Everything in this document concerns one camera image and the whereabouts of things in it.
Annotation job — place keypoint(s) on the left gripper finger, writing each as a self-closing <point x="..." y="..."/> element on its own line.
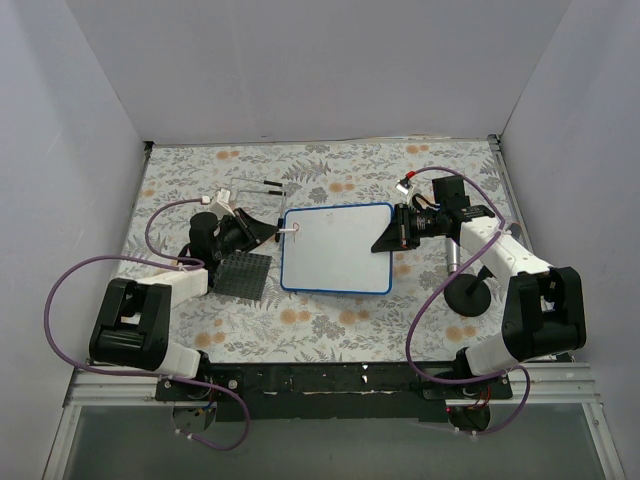
<point x="259" y="235"/>
<point x="251" y="224"/>

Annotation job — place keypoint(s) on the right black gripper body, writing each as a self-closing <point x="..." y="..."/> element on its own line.
<point x="401" y="227"/>

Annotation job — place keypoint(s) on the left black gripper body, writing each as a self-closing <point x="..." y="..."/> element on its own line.
<point x="245" y="226"/>

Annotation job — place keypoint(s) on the blue framed whiteboard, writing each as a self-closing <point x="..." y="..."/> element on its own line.
<point x="331" y="251"/>

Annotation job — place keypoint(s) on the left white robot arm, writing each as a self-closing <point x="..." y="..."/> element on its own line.
<point x="132" y="327"/>

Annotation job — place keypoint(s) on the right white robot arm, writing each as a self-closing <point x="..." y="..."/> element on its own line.
<point x="543" y="309"/>

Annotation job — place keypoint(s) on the silver metal cylinder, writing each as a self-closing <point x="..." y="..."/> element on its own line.
<point x="453" y="255"/>

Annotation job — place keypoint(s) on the grey studded baseplate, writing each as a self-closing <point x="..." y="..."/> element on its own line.
<point x="242" y="275"/>

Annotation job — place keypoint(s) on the black round stand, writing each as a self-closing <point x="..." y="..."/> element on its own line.
<point x="468" y="295"/>

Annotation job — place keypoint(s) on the floral tablecloth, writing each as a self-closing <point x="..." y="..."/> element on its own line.
<point x="327" y="296"/>

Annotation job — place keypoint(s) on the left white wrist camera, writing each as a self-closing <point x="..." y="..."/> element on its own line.
<point x="219" y="203"/>

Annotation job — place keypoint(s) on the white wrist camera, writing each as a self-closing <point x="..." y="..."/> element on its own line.
<point x="219" y="203"/>
<point x="404" y="185"/>

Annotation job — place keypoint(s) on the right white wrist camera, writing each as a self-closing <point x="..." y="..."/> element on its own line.
<point x="404" y="185"/>

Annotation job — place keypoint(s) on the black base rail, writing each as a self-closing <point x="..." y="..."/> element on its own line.
<point x="318" y="391"/>

